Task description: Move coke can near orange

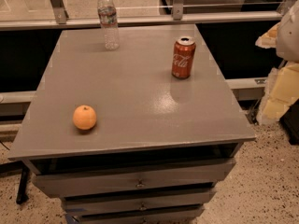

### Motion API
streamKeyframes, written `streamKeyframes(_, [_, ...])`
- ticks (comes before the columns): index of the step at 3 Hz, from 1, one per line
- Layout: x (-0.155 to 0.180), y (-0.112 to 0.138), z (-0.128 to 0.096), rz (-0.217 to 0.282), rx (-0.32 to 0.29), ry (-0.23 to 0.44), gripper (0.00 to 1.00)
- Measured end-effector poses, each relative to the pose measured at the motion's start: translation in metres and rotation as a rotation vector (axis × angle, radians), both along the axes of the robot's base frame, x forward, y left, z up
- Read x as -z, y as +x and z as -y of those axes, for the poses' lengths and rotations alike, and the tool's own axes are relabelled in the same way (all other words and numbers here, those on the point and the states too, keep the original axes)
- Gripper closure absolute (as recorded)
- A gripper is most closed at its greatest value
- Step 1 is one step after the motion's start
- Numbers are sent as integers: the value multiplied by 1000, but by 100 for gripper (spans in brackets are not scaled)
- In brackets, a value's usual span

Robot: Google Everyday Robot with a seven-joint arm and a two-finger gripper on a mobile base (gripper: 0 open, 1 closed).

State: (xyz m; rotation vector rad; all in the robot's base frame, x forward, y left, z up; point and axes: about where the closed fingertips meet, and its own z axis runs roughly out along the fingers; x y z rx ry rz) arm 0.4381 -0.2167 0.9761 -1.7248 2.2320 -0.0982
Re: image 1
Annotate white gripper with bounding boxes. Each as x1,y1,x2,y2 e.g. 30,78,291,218
255,0,299,125

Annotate red coke can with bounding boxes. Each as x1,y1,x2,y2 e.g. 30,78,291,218
172,36,196,79

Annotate grey drawer cabinet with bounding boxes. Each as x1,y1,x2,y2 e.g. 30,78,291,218
7,23,257,224

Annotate middle grey drawer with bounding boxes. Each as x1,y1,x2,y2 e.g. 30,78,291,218
63,189,216,216

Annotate grey drawer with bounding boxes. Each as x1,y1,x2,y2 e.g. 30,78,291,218
63,189,216,216
33,158,235,198
78,205,204,224

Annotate clear plastic water bottle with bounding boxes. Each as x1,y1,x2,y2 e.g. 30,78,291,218
97,0,120,50

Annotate bottom grey drawer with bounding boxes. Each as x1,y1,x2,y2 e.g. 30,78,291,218
78,205,204,224

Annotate orange fruit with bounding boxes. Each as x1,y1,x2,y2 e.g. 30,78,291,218
73,105,97,130

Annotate top grey drawer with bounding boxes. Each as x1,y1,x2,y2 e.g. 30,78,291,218
33,158,235,198

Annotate black stand leg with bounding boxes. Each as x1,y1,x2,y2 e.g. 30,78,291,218
16,167,30,204

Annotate metal railing frame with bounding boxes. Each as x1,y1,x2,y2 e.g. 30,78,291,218
0,0,299,32

